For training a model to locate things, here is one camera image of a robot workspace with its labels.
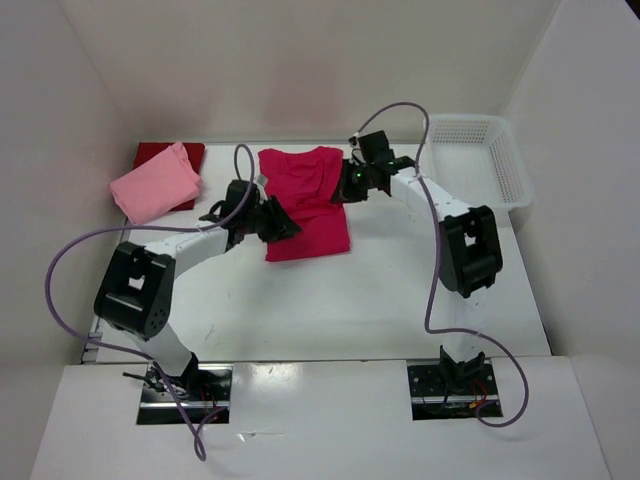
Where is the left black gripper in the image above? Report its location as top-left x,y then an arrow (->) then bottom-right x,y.
241,193 -> 301,244

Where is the crimson t shirt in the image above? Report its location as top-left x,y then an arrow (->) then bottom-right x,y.
258,146 -> 351,263

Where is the dark red t shirt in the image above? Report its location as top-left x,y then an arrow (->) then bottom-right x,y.
132,141 -> 207,213

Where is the pink t shirt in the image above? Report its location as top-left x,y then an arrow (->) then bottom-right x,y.
108,141 -> 203,226

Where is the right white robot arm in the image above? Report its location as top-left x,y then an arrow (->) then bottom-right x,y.
331,156 -> 503,393

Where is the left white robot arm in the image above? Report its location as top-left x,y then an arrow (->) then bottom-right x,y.
94,196 -> 302,400

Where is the white plastic basket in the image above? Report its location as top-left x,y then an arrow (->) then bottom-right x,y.
428,114 -> 533,212

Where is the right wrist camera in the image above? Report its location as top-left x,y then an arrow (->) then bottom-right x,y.
349,130 -> 394,165

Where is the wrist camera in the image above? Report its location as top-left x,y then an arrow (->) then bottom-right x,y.
349,130 -> 394,165
220,174 -> 267,217

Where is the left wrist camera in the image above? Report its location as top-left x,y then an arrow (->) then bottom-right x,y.
220,174 -> 267,217

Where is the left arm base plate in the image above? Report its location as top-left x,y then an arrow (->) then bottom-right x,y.
130,364 -> 233,426

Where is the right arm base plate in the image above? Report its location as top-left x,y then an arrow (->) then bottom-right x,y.
407,360 -> 503,421

